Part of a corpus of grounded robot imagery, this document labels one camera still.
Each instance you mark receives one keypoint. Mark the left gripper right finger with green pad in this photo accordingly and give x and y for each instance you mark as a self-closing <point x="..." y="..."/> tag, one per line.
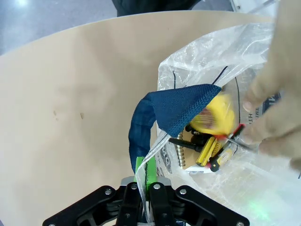
<point x="164" y="204"/>

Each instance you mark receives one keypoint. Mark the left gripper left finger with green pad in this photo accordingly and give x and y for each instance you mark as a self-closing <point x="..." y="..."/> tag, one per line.
<point x="131" y="207"/>

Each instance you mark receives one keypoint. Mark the red black pen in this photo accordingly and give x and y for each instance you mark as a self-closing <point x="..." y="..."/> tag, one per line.
<point x="236" y="131"/>

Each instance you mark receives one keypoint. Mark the yellow snack packet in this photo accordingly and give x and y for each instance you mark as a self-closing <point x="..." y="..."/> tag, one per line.
<point x="218" y="115"/>

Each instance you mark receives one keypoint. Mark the person's forearm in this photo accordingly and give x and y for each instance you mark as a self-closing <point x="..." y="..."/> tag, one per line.
<point x="288" y="30"/>

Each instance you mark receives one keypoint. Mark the person's hand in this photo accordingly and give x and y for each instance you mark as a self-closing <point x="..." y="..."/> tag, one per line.
<point x="277" y="122"/>

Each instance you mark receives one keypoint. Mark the brown spiral notebook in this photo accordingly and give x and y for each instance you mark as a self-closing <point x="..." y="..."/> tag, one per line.
<point x="188" y="155"/>

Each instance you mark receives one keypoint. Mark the yellow black utility knife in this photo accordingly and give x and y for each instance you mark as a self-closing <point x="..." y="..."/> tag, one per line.
<point x="207" y="150"/>

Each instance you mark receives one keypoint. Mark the person's dark clothing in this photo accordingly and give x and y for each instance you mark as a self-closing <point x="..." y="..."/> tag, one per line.
<point x="152" y="5"/>

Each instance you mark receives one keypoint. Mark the white object with rod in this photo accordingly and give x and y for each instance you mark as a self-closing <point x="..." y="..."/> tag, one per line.
<point x="249" y="4"/>

